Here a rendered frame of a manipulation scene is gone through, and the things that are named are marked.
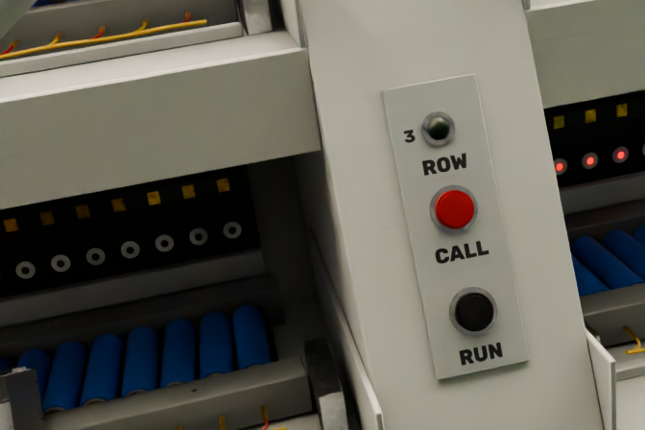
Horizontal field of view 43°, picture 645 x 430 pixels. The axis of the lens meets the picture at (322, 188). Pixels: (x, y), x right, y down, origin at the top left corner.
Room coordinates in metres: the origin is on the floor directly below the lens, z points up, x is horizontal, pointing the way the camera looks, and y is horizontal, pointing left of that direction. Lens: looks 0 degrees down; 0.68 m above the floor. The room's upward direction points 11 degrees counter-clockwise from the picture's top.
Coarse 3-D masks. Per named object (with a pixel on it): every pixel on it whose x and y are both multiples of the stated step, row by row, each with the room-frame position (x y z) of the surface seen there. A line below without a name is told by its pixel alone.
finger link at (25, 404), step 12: (12, 372) 0.31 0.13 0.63; (24, 372) 0.29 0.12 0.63; (0, 384) 0.23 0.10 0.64; (12, 384) 0.27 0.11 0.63; (24, 384) 0.29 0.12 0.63; (0, 396) 0.23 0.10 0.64; (12, 396) 0.27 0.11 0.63; (24, 396) 0.29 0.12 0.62; (12, 408) 0.26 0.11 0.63; (24, 408) 0.28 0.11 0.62; (36, 408) 0.30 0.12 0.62; (12, 420) 0.26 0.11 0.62; (24, 420) 0.28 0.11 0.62; (36, 420) 0.30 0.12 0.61
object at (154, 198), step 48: (96, 192) 0.48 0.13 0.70; (144, 192) 0.48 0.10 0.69; (192, 192) 0.48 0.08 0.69; (240, 192) 0.49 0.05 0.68; (0, 240) 0.48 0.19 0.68; (48, 240) 0.48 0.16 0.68; (96, 240) 0.48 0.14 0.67; (144, 240) 0.49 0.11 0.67; (240, 240) 0.50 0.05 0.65; (0, 288) 0.48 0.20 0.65
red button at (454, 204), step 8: (448, 192) 0.34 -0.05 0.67; (456, 192) 0.34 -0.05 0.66; (464, 192) 0.34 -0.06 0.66; (440, 200) 0.34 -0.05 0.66; (448, 200) 0.34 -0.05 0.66; (456, 200) 0.34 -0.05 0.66; (464, 200) 0.34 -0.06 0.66; (440, 208) 0.34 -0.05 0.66; (448, 208) 0.34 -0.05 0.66; (456, 208) 0.34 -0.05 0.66; (464, 208) 0.34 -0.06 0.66; (472, 208) 0.34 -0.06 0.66; (440, 216) 0.34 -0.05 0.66; (448, 216) 0.34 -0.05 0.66; (456, 216) 0.34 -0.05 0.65; (464, 216) 0.34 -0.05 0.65; (472, 216) 0.34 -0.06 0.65; (448, 224) 0.34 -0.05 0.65; (456, 224) 0.34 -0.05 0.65; (464, 224) 0.34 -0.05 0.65
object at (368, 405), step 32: (224, 256) 0.50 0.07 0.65; (256, 256) 0.50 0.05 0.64; (320, 256) 0.46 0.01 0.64; (64, 288) 0.49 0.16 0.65; (96, 288) 0.49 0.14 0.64; (128, 288) 0.49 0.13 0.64; (160, 288) 0.49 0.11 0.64; (192, 288) 0.50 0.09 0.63; (320, 288) 0.48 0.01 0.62; (0, 320) 0.49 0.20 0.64; (32, 320) 0.49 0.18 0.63; (288, 320) 0.50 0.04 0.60; (320, 320) 0.49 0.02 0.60; (160, 352) 0.48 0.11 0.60; (288, 352) 0.46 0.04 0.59; (320, 352) 0.41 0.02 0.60; (352, 352) 0.36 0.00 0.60; (320, 384) 0.38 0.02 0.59; (352, 384) 0.39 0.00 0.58; (320, 416) 0.39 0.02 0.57; (352, 416) 0.40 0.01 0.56
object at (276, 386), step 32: (192, 384) 0.40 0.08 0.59; (224, 384) 0.40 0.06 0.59; (256, 384) 0.40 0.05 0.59; (288, 384) 0.40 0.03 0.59; (64, 416) 0.39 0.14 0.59; (96, 416) 0.39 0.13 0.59; (128, 416) 0.39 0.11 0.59; (160, 416) 0.39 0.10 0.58; (192, 416) 0.39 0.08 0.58; (224, 416) 0.40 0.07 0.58; (256, 416) 0.40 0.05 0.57; (288, 416) 0.40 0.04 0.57
